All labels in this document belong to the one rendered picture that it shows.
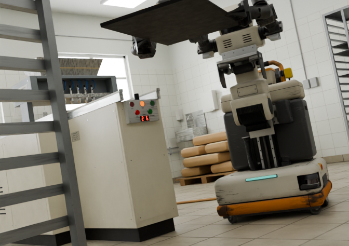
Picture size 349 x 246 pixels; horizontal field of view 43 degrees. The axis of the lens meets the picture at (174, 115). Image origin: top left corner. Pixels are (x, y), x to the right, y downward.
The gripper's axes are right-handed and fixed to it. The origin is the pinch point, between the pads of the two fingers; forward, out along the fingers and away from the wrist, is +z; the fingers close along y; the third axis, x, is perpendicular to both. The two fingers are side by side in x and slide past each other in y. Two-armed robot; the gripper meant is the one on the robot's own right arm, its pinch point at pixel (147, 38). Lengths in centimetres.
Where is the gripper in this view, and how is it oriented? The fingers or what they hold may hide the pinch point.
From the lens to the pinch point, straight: 200.1
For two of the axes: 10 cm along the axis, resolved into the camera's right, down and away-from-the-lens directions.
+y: -1.8, -9.8, 0.7
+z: 3.4, -1.3, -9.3
